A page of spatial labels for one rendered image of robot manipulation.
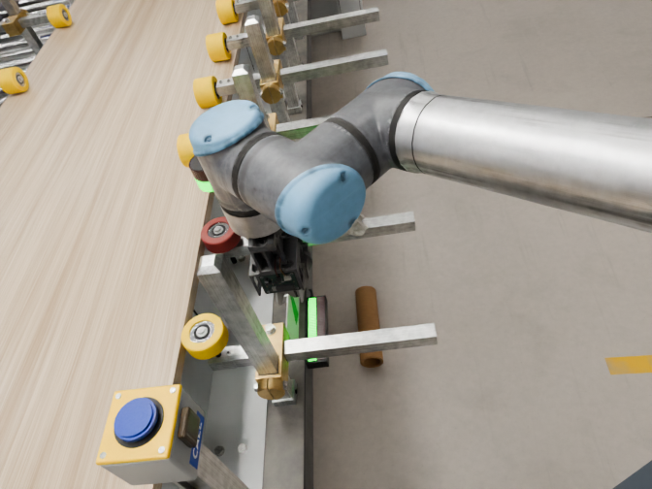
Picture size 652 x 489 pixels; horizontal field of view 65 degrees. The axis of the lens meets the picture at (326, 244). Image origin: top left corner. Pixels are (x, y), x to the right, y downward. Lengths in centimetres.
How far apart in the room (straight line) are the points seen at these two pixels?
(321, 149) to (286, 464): 65
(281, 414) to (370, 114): 67
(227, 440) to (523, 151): 89
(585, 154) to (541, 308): 157
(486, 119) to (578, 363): 147
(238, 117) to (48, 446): 64
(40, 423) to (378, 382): 113
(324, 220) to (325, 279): 158
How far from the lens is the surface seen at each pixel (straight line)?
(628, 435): 184
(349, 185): 52
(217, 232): 110
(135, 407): 52
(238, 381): 122
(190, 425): 52
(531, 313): 198
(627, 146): 44
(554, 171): 46
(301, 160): 53
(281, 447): 104
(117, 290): 112
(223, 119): 61
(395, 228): 108
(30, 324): 118
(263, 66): 136
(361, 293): 193
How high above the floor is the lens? 164
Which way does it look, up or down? 48 degrees down
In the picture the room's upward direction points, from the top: 16 degrees counter-clockwise
